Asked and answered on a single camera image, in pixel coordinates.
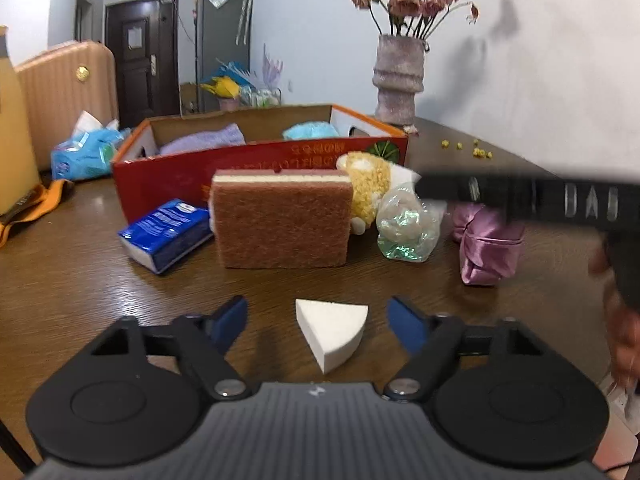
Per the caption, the light blue plush toy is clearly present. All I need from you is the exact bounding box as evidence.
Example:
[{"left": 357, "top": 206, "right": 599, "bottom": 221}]
[{"left": 282, "top": 122, "right": 340, "bottom": 141}]

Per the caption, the cluttered storage rack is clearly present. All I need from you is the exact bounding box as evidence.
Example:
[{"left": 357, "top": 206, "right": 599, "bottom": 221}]
[{"left": 240, "top": 44, "right": 284, "bottom": 108}]

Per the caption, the yellow watering can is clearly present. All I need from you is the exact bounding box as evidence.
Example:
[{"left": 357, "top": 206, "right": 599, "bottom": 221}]
[{"left": 200, "top": 76, "right": 241, "bottom": 100}]

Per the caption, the iridescent plastic bag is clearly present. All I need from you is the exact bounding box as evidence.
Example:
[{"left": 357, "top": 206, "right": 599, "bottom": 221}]
[{"left": 375, "top": 182, "right": 447, "bottom": 263}]

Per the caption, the person's right hand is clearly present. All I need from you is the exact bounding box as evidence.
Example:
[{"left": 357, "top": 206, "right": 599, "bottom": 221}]
[{"left": 588, "top": 243, "right": 639, "bottom": 390}]

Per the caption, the pink ribbed suitcase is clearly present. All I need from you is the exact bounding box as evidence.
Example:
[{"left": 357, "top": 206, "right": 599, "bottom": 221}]
[{"left": 15, "top": 41, "right": 119, "bottom": 170}]

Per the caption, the grey refrigerator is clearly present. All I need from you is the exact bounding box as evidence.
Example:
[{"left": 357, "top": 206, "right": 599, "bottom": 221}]
[{"left": 195, "top": 0, "right": 250, "bottom": 113}]

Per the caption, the yellow white plush toy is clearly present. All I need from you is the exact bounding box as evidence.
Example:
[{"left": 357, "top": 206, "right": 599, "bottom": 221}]
[{"left": 336, "top": 152, "right": 419, "bottom": 235}]

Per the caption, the white wedge makeup sponge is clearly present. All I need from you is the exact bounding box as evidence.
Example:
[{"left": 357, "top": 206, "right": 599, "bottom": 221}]
[{"left": 295, "top": 299, "right": 369, "bottom": 375}]

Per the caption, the pinkish ceramic vase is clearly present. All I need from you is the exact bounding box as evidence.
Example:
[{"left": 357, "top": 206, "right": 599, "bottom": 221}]
[{"left": 372, "top": 35, "right": 425, "bottom": 127}]

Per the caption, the dark brown entrance door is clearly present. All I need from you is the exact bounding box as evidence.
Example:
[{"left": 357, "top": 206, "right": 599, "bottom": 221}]
[{"left": 104, "top": 0, "right": 180, "bottom": 128}]

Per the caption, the purple knitted towel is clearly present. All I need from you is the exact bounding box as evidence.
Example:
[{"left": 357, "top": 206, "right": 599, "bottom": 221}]
[{"left": 158, "top": 124, "right": 246, "bottom": 156}]

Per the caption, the pink satin pouch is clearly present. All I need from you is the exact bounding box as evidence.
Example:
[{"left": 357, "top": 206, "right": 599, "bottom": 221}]
[{"left": 451, "top": 204, "right": 525, "bottom": 287}]

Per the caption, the red orange cardboard box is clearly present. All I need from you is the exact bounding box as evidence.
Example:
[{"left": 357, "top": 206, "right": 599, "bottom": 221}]
[{"left": 112, "top": 104, "right": 408, "bottom": 222}]

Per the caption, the brown scouring sponge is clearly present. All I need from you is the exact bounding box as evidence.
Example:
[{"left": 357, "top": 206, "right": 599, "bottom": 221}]
[{"left": 209, "top": 169, "right": 354, "bottom": 270}]

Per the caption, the blue tissue pack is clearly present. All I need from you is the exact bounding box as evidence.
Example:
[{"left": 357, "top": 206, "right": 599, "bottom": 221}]
[{"left": 51, "top": 110, "right": 131, "bottom": 181}]

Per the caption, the blue pocket tissue packet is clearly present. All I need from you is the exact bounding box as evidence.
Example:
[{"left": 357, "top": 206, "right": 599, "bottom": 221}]
[{"left": 118, "top": 200, "right": 213, "bottom": 274}]

